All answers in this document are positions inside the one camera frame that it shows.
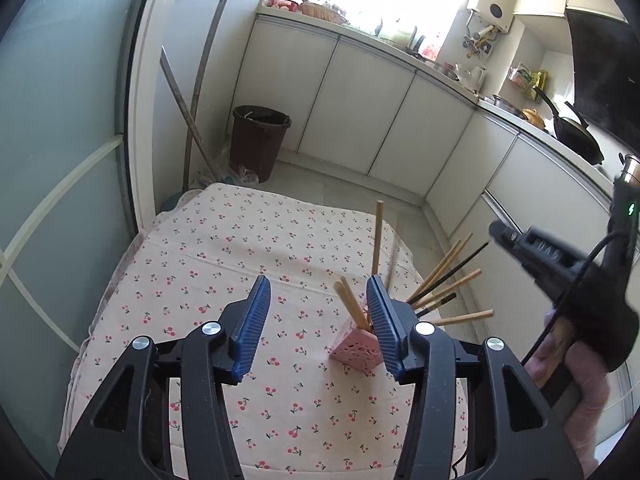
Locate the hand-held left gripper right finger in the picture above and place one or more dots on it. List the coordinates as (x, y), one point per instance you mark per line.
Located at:
(385, 330)

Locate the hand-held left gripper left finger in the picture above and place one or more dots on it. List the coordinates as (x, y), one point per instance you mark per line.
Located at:
(252, 330)

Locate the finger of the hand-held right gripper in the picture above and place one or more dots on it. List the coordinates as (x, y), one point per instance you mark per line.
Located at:
(530, 247)

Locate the pink perforated chopstick holder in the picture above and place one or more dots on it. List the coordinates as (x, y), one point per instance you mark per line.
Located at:
(355, 355)

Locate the wooden chopstick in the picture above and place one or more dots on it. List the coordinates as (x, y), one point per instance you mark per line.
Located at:
(443, 260)
(454, 260)
(352, 295)
(460, 281)
(347, 305)
(378, 240)
(465, 317)

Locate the black chopstick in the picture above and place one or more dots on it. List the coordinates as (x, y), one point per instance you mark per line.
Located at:
(442, 301)
(465, 260)

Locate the hanging kitchen utensils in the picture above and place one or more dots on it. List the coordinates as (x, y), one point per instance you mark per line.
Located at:
(477, 40)

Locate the person's right hand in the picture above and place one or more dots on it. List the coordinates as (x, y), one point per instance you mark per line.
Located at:
(590, 390)

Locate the cherry print tablecloth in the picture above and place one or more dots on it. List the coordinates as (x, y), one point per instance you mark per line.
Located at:
(225, 240)

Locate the black wok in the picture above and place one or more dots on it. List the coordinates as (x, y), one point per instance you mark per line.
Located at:
(575, 135)

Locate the steel pot with lid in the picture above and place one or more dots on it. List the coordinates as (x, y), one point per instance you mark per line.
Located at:
(631, 165)

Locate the brown clay pot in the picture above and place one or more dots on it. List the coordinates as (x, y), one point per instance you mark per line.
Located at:
(534, 116)

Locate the steel cooking pot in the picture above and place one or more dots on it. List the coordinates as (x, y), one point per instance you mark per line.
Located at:
(507, 102)

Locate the crumpled plastic bag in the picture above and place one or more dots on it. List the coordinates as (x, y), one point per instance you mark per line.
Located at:
(235, 175)

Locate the yellow green snack packets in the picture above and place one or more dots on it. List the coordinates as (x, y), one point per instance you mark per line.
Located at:
(537, 80)

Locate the white kettle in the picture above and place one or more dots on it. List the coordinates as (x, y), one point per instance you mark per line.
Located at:
(475, 79)

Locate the brown trash bin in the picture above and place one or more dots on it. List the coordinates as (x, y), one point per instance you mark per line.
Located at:
(257, 145)

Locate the black range hood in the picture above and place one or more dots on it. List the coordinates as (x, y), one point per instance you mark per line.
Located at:
(600, 70)

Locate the white kitchen cabinet run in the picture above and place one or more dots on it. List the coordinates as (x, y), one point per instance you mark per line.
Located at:
(370, 100)

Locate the red printed packet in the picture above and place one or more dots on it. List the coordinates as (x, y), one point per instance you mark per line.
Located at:
(431, 50)

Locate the grey wooden pole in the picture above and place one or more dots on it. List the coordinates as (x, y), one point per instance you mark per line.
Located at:
(175, 87)

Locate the frosted glass sliding door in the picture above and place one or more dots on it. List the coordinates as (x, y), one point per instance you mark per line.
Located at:
(50, 160)

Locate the mop pole with teal end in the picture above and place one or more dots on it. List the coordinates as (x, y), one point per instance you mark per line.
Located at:
(207, 55)

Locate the woven basket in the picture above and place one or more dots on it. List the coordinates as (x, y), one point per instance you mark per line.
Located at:
(320, 10)

